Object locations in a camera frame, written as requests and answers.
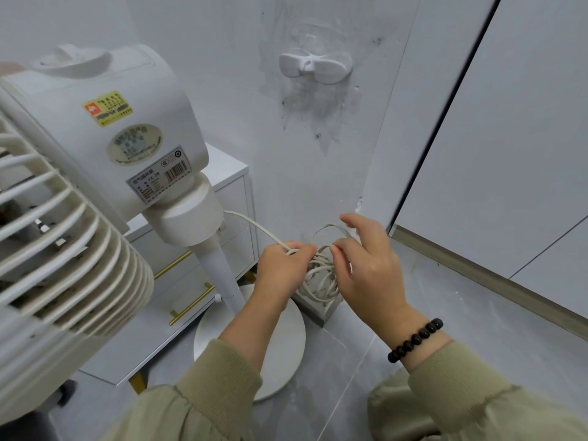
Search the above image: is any white nightstand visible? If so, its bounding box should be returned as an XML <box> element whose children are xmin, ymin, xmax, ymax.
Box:
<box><xmin>78</xmin><ymin>143</ymin><xmax>258</xmax><ymax>396</ymax></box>

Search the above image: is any person's right forearm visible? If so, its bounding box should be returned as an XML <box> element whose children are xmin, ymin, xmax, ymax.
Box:
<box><xmin>402</xmin><ymin>333</ymin><xmax>588</xmax><ymax>441</ymax></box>

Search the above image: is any white wardrobe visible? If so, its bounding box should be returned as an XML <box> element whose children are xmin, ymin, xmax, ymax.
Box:
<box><xmin>389</xmin><ymin>0</ymin><xmax>588</xmax><ymax>343</ymax></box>

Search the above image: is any white power cable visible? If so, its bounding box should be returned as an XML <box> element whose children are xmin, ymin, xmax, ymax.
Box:
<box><xmin>222</xmin><ymin>209</ymin><xmax>355</xmax><ymax>304</ymax></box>

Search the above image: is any person's right hand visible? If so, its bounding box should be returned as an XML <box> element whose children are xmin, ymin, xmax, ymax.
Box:
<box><xmin>330</xmin><ymin>213</ymin><xmax>417</xmax><ymax>338</ymax></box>

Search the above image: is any white wall hook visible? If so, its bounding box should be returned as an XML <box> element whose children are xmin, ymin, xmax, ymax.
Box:
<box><xmin>279</xmin><ymin>48</ymin><xmax>353</xmax><ymax>86</ymax></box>

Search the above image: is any person's left forearm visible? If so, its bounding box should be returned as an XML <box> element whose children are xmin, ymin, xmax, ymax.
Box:
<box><xmin>172</xmin><ymin>296</ymin><xmax>290</xmax><ymax>441</ymax></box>

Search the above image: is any person's right leg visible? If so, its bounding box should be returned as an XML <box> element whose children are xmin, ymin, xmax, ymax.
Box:
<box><xmin>366</xmin><ymin>367</ymin><xmax>442</xmax><ymax>441</ymax></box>

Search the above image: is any black bead bracelet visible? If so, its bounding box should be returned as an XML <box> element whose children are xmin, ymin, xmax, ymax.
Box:
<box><xmin>387</xmin><ymin>318</ymin><xmax>445</xmax><ymax>365</ymax></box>

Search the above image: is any gold drawer handle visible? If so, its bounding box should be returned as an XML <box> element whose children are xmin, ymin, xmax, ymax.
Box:
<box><xmin>154</xmin><ymin>250</ymin><xmax>194</xmax><ymax>281</ymax></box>
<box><xmin>168</xmin><ymin>282</ymin><xmax>216</xmax><ymax>326</ymax></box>

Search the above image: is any person's left hand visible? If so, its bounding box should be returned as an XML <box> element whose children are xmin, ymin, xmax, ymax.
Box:
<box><xmin>250</xmin><ymin>241</ymin><xmax>319</xmax><ymax>314</ymax></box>

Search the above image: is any white fan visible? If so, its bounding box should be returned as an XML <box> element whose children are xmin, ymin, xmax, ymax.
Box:
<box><xmin>0</xmin><ymin>43</ymin><xmax>307</xmax><ymax>426</ymax></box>

